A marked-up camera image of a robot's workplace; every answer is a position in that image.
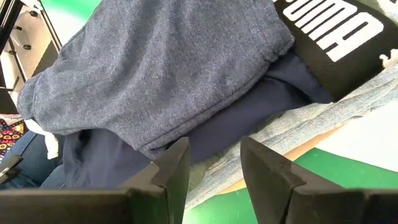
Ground white cloth piece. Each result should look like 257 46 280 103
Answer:
24 118 60 161

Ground white printed tote bag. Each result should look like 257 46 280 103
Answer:
315 99 398 174

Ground colourful patterned cloth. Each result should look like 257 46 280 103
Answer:
0 114 27 161

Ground navy garment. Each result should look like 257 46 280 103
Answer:
40 0 398 190

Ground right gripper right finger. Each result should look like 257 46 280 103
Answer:
240 136 398 224

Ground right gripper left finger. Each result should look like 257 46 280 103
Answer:
0 136 191 224

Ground light blue jeans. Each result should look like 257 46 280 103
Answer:
185 62 398 211

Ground dark navy shirt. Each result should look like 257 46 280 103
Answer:
17 0 295 160

